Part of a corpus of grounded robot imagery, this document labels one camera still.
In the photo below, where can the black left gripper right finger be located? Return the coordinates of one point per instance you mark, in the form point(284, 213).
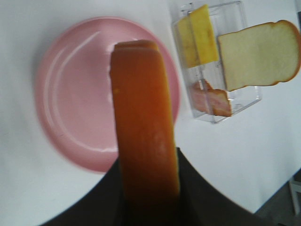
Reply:
point(203, 205)

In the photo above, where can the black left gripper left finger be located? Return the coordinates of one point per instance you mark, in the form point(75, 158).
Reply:
point(103, 205)

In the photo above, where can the bread slice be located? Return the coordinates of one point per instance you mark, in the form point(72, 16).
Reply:
point(261, 55)
point(144, 124)

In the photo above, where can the bacon strip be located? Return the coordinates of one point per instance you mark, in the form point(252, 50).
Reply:
point(210, 101)

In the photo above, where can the yellow cheese slice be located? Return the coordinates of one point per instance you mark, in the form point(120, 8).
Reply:
point(197, 38)

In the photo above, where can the pink round plate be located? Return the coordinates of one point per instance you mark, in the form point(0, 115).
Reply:
point(73, 92)

